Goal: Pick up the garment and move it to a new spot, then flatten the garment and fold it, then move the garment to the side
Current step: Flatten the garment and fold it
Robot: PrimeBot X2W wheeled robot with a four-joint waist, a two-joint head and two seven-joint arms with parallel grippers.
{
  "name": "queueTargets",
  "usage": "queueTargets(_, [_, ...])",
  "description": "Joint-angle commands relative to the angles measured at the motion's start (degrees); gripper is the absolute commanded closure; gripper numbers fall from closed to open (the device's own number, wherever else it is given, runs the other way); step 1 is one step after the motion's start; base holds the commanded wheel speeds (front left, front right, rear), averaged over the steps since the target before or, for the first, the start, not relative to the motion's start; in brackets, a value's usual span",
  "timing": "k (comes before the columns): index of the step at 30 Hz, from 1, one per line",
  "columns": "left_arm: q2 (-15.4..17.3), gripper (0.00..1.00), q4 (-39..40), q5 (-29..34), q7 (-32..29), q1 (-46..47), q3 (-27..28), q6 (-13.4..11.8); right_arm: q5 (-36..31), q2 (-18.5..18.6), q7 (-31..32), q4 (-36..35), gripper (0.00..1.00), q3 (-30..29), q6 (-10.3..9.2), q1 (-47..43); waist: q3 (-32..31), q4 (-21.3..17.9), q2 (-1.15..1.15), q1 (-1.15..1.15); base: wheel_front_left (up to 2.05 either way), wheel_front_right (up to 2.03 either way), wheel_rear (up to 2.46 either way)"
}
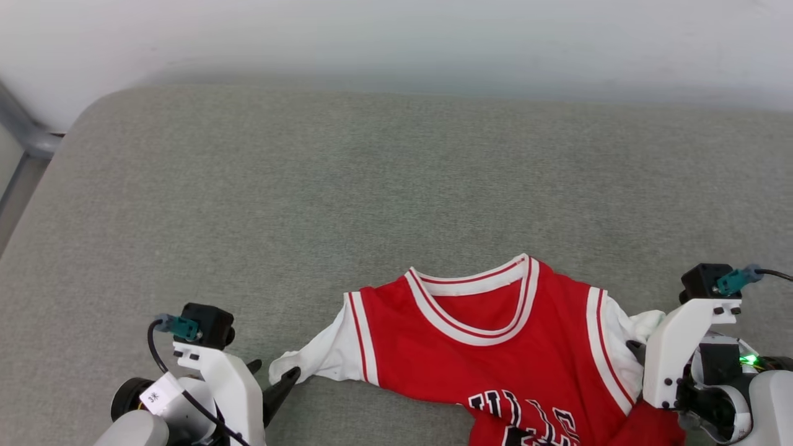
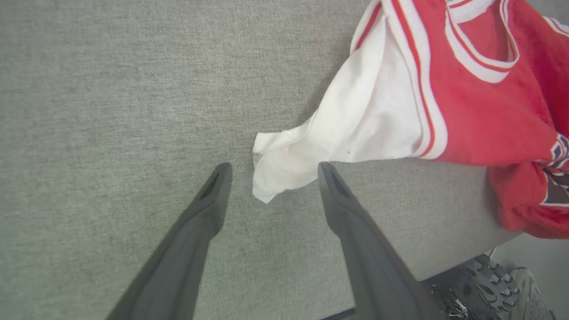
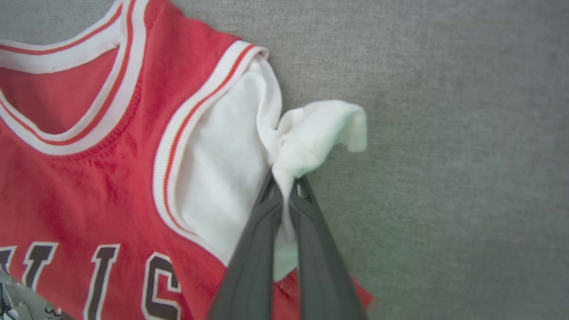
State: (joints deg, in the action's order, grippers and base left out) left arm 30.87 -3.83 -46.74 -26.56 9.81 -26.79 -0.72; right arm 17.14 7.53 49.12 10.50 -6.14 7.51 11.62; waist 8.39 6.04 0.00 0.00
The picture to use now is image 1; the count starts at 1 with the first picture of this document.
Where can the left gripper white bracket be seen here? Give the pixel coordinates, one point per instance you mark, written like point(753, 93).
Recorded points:
point(232, 390)

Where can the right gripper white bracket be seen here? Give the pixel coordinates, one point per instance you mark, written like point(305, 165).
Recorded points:
point(672, 353)

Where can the red white basketball jersey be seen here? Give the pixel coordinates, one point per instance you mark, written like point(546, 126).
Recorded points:
point(508, 365)

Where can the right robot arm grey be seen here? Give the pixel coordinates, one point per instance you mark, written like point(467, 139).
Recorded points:
point(771, 402)

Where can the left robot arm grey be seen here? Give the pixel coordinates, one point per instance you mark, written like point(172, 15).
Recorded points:
point(133, 430)

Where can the grey fabric sofa cushion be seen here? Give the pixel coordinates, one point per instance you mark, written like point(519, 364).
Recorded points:
point(372, 198)

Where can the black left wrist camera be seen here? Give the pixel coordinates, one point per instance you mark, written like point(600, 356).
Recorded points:
point(210, 325)

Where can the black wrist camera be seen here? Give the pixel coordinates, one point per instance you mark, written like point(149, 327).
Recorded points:
point(700, 282)
point(210, 325)

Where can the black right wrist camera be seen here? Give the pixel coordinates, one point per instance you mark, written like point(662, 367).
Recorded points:
point(700, 282)

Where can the teal left camera connector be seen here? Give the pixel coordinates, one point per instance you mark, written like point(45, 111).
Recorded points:
point(179, 326)

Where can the teal camera connector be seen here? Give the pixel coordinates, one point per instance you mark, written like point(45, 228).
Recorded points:
point(179, 326)
point(734, 282)

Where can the teal right camera connector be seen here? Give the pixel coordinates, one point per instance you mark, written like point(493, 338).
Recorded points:
point(734, 282)

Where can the grey metal frame pipe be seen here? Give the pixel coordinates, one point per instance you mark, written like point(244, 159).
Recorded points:
point(25, 139)

